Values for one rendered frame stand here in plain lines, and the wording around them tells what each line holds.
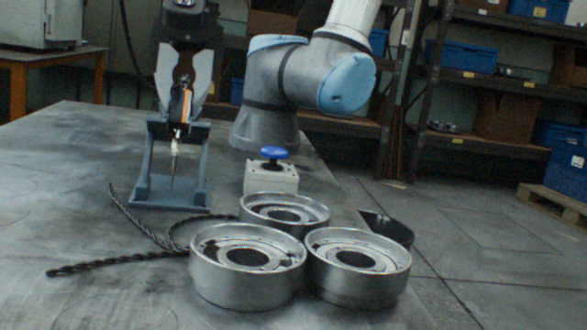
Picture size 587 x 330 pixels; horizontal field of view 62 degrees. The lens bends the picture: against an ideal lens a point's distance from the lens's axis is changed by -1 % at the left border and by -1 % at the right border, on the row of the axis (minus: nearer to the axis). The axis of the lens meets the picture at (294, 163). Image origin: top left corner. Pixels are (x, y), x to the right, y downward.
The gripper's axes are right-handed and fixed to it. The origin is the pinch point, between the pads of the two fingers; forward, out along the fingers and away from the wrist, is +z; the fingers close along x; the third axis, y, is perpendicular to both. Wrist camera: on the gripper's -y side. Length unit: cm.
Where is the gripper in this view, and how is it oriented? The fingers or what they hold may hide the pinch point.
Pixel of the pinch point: (181, 104)
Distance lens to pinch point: 68.8
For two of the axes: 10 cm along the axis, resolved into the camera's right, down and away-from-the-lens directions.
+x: -9.7, -1.1, -2.0
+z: -1.5, 9.6, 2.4
